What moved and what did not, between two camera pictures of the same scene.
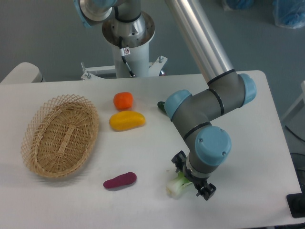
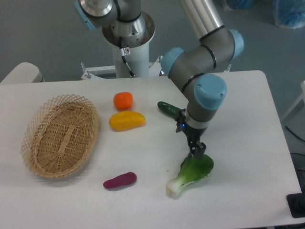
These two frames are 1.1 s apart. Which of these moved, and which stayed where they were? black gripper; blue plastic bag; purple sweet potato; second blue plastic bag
Moved: black gripper
Stayed: second blue plastic bag; purple sweet potato; blue plastic bag
